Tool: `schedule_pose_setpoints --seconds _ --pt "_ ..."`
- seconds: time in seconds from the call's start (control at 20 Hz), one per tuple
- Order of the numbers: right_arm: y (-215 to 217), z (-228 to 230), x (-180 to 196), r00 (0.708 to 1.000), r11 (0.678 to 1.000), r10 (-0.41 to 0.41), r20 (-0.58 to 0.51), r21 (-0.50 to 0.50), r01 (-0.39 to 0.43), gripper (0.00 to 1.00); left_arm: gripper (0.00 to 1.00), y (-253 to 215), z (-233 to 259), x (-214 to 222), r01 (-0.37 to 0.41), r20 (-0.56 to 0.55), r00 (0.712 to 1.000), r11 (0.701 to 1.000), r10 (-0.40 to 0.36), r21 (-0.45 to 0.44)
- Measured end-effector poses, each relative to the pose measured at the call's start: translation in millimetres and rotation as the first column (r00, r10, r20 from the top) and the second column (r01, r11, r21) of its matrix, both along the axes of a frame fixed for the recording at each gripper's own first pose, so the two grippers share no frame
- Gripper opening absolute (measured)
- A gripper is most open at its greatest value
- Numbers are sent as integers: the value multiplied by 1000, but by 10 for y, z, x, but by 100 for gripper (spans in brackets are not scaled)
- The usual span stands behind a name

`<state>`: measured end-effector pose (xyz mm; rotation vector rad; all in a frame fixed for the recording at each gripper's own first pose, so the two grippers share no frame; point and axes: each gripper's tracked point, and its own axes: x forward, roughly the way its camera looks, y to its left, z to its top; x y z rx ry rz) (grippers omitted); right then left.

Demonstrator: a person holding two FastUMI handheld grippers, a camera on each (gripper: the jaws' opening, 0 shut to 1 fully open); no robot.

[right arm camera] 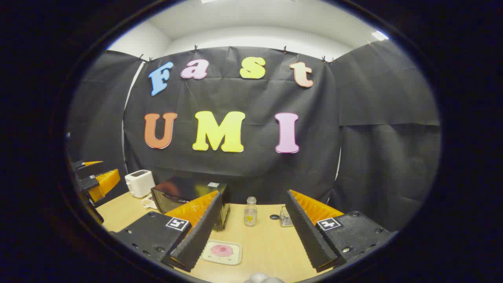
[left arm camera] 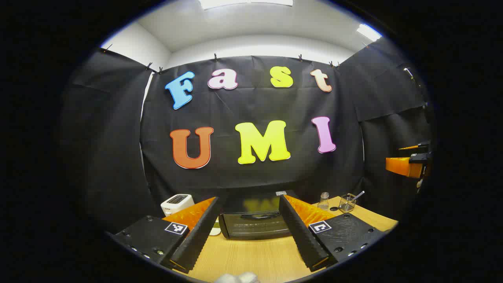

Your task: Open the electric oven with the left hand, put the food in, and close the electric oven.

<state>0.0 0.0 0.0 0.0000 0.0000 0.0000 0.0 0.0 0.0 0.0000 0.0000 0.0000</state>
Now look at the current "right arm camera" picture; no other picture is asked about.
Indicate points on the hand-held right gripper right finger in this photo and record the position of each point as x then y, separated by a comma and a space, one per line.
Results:
308, 239

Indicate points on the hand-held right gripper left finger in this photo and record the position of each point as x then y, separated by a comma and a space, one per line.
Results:
198, 239

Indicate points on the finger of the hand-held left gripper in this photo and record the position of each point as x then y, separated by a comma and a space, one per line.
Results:
84, 164
106, 182

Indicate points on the pink round food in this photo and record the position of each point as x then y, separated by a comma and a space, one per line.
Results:
222, 250

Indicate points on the white square plate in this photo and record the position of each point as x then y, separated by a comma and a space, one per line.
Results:
232, 257

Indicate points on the black electric oven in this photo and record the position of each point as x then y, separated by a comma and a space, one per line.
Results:
184, 189

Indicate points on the white toaster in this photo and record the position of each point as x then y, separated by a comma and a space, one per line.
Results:
139, 182

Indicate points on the clear bottle with yellow label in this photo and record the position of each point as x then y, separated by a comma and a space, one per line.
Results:
250, 214

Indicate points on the small ceiling light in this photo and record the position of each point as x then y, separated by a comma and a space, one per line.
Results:
380, 35

